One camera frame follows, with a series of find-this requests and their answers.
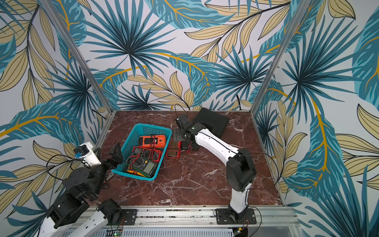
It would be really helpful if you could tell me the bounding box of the aluminium front rail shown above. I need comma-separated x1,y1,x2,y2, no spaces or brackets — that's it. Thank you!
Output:
47,205,303,230

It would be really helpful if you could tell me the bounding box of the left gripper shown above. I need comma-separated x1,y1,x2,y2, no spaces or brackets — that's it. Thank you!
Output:
85,143,125,198

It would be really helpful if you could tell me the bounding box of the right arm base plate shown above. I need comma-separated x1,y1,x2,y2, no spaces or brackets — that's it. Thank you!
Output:
214,208,257,225

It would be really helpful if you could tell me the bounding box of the small orange clamp meter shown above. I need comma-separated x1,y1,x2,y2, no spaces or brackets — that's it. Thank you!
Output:
138,135,166,149

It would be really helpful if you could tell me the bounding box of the teal plastic basket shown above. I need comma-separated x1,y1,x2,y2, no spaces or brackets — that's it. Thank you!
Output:
112,123,172,181

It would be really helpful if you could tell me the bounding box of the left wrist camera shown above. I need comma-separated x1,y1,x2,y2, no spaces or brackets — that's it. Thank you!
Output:
74,142,101,167

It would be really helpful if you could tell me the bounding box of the green multimeter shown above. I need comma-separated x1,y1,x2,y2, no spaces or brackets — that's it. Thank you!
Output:
128,157,158,178

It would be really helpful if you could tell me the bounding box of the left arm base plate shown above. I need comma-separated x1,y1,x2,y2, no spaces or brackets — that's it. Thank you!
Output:
116,209,138,226

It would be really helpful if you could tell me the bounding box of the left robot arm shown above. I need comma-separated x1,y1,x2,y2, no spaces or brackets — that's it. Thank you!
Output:
36,142,125,237

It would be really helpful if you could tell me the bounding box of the red multimeter face down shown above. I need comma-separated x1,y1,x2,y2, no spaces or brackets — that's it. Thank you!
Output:
166,140,182,159

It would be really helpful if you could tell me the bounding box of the black plastic tool case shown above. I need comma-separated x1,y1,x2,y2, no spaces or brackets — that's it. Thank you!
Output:
192,108,230,138

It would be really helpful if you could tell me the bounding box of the yellow multimeter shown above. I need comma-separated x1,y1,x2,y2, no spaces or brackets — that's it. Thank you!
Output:
127,169,145,177

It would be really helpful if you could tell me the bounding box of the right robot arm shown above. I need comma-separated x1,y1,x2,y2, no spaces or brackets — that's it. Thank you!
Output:
175,115,257,219

